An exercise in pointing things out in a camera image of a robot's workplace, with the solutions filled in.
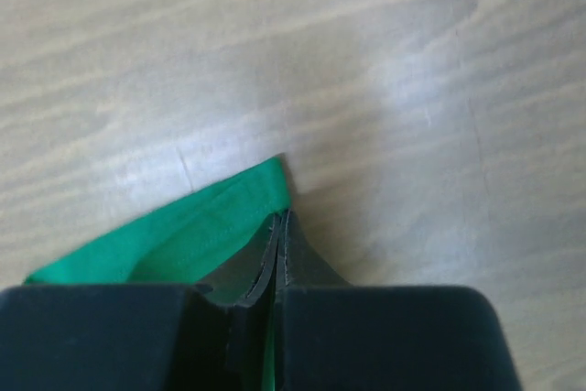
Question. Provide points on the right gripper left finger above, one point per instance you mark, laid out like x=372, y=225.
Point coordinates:
x=209, y=335

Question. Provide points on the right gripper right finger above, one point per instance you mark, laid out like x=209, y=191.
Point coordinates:
x=333, y=335

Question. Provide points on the green t shirt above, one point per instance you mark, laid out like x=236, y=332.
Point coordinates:
x=180, y=242

